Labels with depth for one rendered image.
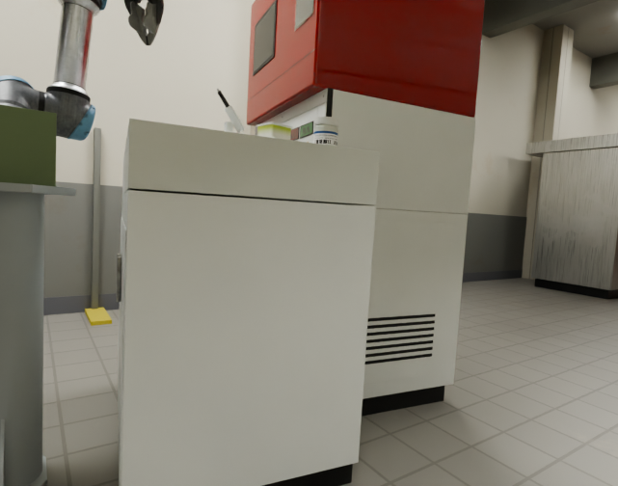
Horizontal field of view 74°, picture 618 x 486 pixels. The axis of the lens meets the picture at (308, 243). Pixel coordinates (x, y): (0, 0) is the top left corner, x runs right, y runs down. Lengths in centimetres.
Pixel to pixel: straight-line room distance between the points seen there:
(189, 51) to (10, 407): 283
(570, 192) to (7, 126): 553
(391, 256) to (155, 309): 95
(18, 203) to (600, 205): 545
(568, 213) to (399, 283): 437
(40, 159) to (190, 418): 75
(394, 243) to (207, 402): 92
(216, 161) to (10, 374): 77
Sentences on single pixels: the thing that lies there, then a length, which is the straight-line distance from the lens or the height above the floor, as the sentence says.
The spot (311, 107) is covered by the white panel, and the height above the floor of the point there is 118.
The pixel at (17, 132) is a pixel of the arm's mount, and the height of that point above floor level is 95.
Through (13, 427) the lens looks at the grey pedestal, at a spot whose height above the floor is 19.
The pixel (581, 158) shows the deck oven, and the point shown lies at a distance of 589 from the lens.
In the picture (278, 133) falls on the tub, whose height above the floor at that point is 100.
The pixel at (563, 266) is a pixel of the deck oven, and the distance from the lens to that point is 588.
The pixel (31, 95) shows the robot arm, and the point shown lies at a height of 107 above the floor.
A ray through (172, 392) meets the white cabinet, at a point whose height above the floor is 36.
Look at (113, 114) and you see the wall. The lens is 334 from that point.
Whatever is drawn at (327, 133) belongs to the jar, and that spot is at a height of 101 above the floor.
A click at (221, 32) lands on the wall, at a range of 375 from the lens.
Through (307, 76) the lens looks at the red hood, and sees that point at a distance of 156.
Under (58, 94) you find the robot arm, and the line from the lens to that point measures 145.
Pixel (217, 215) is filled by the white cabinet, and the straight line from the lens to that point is 98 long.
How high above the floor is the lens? 79
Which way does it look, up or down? 4 degrees down
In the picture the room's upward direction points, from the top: 3 degrees clockwise
